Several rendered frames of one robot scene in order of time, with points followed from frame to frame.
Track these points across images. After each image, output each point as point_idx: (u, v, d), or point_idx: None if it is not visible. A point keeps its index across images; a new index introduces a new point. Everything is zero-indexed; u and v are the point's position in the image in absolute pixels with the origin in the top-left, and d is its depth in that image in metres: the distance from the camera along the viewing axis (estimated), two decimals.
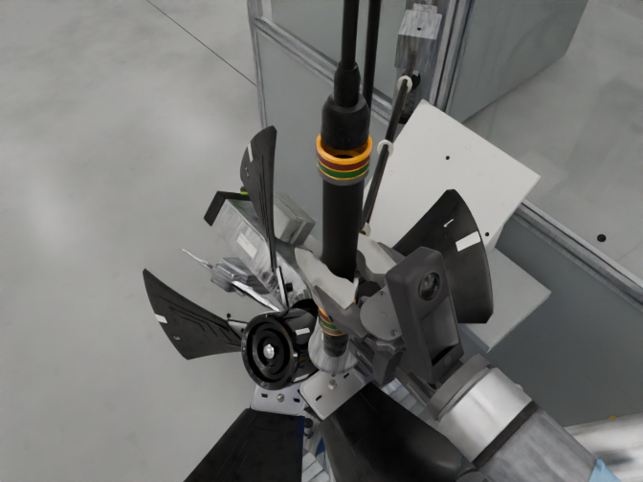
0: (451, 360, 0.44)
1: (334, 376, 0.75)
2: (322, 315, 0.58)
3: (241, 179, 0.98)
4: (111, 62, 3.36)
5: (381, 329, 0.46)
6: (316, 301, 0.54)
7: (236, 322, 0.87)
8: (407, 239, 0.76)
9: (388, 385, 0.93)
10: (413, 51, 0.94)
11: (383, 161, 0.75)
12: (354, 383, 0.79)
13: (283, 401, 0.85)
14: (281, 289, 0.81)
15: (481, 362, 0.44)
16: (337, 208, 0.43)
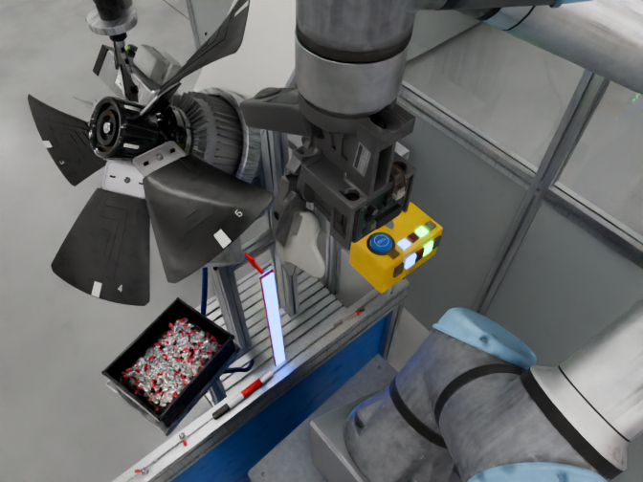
0: None
1: (128, 72, 0.81)
2: None
3: None
4: (75, 15, 3.54)
5: (295, 164, 0.43)
6: (313, 272, 0.46)
7: None
8: None
9: None
10: None
11: None
12: (178, 156, 0.97)
13: (128, 182, 1.02)
14: (121, 81, 0.98)
15: None
16: None
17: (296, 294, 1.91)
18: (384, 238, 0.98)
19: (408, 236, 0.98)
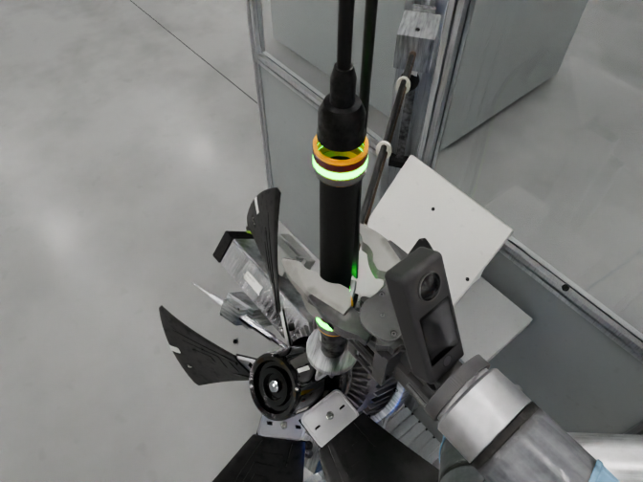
0: (450, 360, 0.44)
1: (330, 377, 0.75)
2: None
3: (418, 242, 0.85)
4: (117, 80, 3.47)
5: (380, 329, 0.46)
6: (309, 310, 0.53)
7: (284, 324, 0.92)
8: (415, 466, 0.85)
9: (379, 412, 1.04)
10: (412, 52, 0.94)
11: (381, 162, 0.75)
12: (296, 434, 0.97)
13: None
14: (324, 375, 0.86)
15: (480, 363, 0.44)
16: (334, 208, 0.43)
17: (384, 426, 1.84)
18: None
19: None
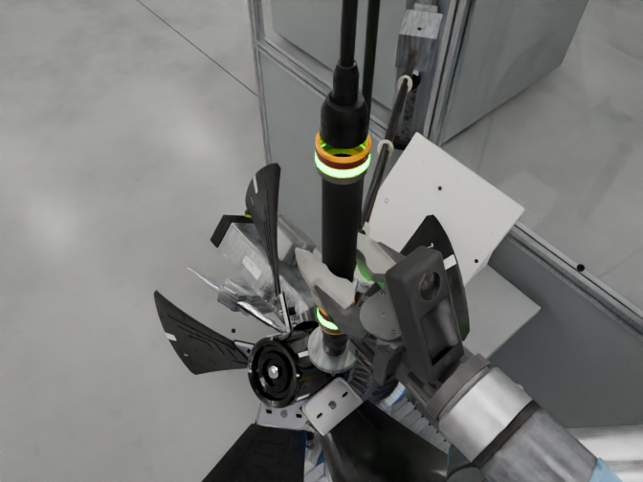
0: (451, 360, 0.44)
1: (334, 375, 0.75)
2: (321, 314, 0.58)
3: (426, 219, 0.81)
4: (115, 73, 3.42)
5: (381, 329, 0.46)
6: (316, 301, 0.54)
7: (284, 307, 0.87)
8: (424, 452, 0.79)
9: (384, 401, 1.00)
10: (414, 51, 0.94)
11: (383, 161, 0.75)
12: (297, 423, 0.93)
13: None
14: None
15: (481, 361, 0.44)
16: (336, 206, 0.43)
17: None
18: None
19: None
